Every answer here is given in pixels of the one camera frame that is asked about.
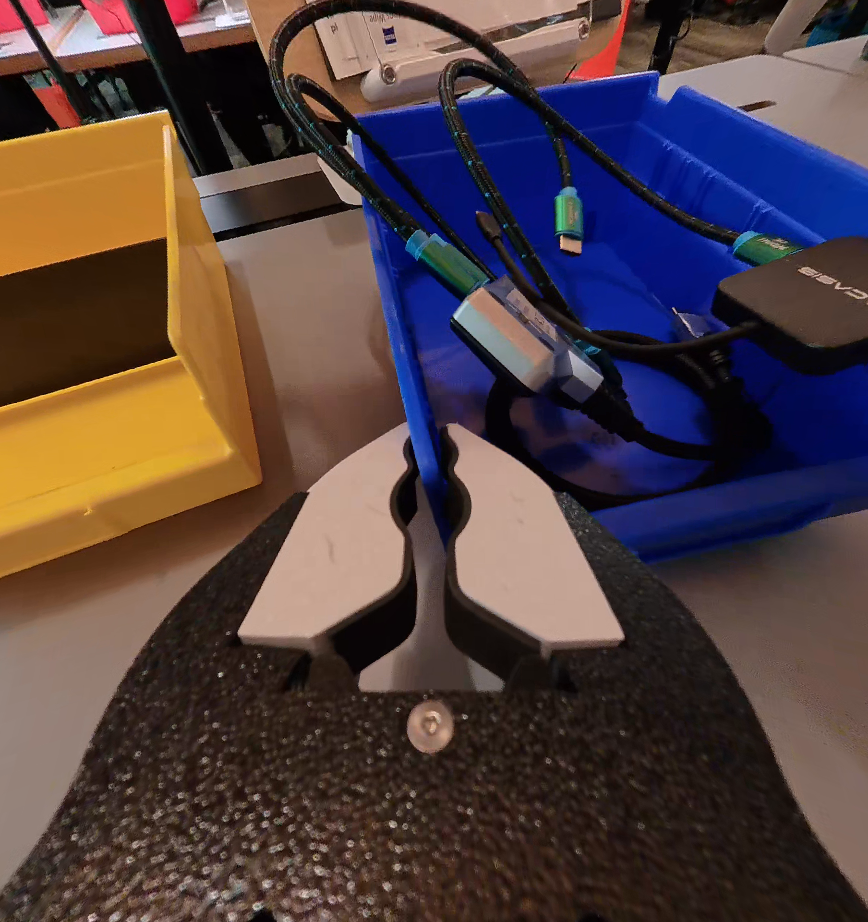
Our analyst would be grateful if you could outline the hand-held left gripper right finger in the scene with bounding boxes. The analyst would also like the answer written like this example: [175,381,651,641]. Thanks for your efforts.
[440,424,627,682]

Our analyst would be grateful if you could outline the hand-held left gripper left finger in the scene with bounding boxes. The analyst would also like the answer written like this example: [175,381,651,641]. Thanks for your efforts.
[237,423,415,672]

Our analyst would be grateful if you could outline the thin black hub cable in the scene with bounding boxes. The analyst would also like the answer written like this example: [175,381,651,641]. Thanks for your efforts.
[475,210,762,361]

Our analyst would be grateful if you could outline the green-plug braided video cable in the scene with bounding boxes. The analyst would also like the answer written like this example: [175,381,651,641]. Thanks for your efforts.
[286,61,608,361]
[268,0,804,300]

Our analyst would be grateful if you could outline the blue plastic bin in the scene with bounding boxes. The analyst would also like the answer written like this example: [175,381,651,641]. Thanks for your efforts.
[348,70,868,564]

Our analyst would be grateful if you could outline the grey metal hub adapter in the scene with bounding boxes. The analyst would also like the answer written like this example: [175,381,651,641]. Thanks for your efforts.
[450,276,606,406]

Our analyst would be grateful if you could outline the yellow plastic bin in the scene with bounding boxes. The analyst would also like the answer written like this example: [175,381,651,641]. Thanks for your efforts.
[0,110,264,589]

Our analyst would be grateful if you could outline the black tripod pole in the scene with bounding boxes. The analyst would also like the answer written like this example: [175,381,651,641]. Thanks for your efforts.
[121,0,215,175]

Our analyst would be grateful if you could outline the background wooden desk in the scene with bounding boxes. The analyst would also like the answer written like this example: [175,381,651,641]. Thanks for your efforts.
[0,3,256,82]

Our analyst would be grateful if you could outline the red plastic container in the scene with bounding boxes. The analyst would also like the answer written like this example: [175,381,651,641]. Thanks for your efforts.
[81,0,199,26]

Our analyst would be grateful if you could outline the thick black hub cable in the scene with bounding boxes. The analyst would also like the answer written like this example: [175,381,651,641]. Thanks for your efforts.
[486,360,775,507]

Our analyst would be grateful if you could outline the white bracket with screws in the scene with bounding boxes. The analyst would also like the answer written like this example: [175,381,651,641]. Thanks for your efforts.
[361,14,595,103]

